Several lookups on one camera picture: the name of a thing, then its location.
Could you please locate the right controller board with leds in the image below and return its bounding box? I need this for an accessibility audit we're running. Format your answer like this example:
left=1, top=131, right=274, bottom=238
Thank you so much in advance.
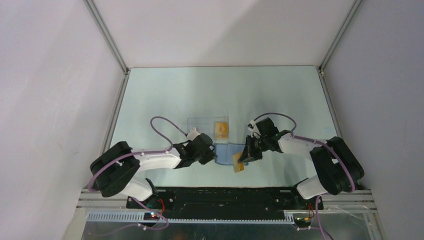
left=293, top=217, right=313, bottom=231

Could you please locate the left aluminium frame post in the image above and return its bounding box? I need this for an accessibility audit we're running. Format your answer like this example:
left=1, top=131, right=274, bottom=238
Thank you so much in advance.
left=83, top=0, right=129, bottom=75

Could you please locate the right aluminium frame post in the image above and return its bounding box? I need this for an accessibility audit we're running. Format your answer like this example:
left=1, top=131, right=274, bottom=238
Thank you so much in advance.
left=318, top=0, right=364, bottom=75

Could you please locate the blue leather card holder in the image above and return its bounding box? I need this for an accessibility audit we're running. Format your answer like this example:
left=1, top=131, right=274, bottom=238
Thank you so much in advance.
left=214, top=143, right=245, bottom=166

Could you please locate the gold card in box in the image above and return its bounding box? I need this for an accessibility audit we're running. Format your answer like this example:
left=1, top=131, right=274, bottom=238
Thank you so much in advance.
left=214, top=121, right=229, bottom=140

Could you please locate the aluminium frame post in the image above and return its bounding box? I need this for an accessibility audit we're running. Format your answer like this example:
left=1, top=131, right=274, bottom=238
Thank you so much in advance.
left=83, top=0, right=129, bottom=75
left=318, top=0, right=364, bottom=75

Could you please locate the gold VIP card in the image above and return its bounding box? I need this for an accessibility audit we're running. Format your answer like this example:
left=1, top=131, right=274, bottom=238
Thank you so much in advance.
left=232, top=152, right=245, bottom=173

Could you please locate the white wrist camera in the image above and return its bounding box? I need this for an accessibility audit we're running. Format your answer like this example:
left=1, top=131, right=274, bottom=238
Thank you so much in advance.
left=247, top=120, right=261, bottom=139
left=186, top=127, right=200, bottom=141

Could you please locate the clear acrylic card box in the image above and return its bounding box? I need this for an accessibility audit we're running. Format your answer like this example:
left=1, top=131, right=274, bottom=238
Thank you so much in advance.
left=187, top=116, right=230, bottom=144

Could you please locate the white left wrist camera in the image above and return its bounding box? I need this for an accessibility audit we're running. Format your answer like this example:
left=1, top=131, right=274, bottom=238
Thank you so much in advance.
left=186, top=127, right=200, bottom=141

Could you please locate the controller board with leds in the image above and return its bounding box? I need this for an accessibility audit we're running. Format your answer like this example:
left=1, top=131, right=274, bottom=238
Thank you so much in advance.
left=143, top=212, right=162, bottom=221
left=293, top=217, right=313, bottom=231

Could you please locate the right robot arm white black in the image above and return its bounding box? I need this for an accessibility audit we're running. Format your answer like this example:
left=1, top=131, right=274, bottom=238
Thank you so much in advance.
left=237, top=117, right=365, bottom=209

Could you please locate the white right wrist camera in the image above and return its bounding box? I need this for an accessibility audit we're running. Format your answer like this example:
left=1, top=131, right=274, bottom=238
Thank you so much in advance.
left=247, top=120, right=261, bottom=139

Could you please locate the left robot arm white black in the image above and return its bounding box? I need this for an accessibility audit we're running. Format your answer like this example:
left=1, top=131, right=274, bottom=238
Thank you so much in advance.
left=87, top=132, right=217, bottom=208

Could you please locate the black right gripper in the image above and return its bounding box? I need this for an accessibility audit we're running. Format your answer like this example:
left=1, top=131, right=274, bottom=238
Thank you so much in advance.
left=238, top=135, right=269, bottom=164

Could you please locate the grey slotted cable duct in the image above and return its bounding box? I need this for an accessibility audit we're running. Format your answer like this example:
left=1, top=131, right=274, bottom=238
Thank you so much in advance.
left=86, top=211, right=295, bottom=225

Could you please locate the left controller board with leds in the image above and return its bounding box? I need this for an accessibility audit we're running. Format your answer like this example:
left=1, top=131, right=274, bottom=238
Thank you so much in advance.
left=143, top=212, right=162, bottom=221

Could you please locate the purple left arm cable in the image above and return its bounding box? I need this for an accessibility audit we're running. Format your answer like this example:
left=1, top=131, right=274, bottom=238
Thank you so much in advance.
left=86, top=116, right=190, bottom=237

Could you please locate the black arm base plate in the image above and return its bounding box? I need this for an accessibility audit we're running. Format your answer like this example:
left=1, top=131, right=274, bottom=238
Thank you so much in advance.
left=141, top=187, right=317, bottom=210

